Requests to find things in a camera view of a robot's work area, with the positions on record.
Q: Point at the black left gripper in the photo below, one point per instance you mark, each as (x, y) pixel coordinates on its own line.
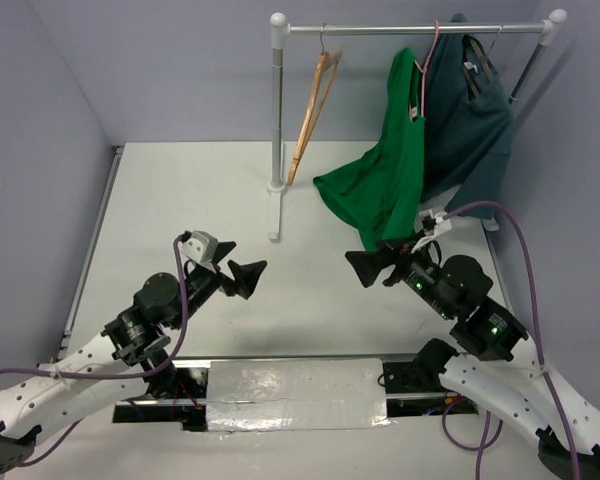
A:
(245, 278)

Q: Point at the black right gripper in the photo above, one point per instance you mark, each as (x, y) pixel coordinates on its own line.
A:
(367, 262)

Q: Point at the green t shirt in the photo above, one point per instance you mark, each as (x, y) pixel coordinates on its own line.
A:
(379, 194)

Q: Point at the pink wire hanger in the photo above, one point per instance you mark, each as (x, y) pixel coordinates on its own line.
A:
(424, 68)

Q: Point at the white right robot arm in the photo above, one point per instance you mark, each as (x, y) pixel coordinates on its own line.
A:
(495, 362)

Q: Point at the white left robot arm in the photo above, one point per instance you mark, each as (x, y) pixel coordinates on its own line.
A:
(127, 359)

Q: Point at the teal t shirt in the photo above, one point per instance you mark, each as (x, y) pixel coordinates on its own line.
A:
(467, 145)

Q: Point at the wooden hanger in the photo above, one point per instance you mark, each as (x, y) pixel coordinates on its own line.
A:
(324, 75)

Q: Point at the dark hanger with teal shirt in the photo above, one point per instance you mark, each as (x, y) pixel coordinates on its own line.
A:
(480, 79)

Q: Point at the white metal clothes rack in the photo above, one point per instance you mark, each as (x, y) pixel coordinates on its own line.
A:
(376, 19)

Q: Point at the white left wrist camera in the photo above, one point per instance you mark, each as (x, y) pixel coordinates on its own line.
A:
(202, 248)

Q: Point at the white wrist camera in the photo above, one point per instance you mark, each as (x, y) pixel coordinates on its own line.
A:
(202, 248)
(434, 225)

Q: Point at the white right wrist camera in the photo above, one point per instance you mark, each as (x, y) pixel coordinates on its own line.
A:
(434, 225)

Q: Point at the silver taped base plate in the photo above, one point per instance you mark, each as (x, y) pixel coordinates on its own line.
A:
(290, 394)

